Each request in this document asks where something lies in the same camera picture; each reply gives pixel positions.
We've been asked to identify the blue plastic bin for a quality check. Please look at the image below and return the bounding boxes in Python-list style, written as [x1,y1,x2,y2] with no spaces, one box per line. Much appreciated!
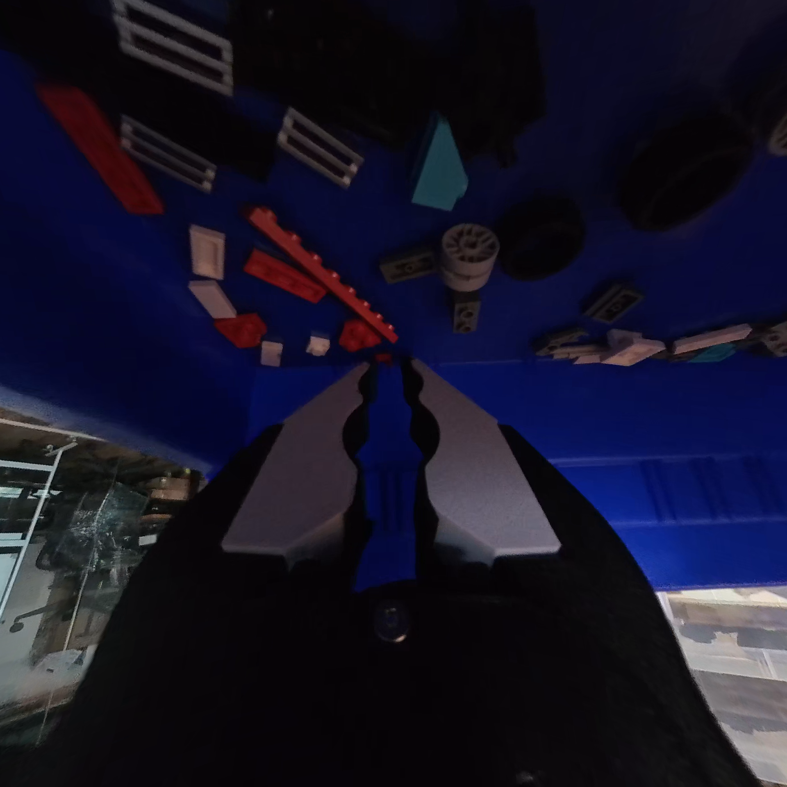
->
[0,0,787,592]

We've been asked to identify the pile of mixed toy bricks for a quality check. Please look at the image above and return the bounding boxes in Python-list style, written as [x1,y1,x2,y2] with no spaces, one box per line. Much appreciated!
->
[37,0,787,371]

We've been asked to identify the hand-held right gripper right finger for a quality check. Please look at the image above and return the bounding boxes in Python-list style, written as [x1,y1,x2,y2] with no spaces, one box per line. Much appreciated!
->
[401,358,563,563]

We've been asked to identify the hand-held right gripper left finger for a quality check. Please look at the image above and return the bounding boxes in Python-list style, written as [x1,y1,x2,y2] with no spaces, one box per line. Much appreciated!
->
[220,362,377,569]

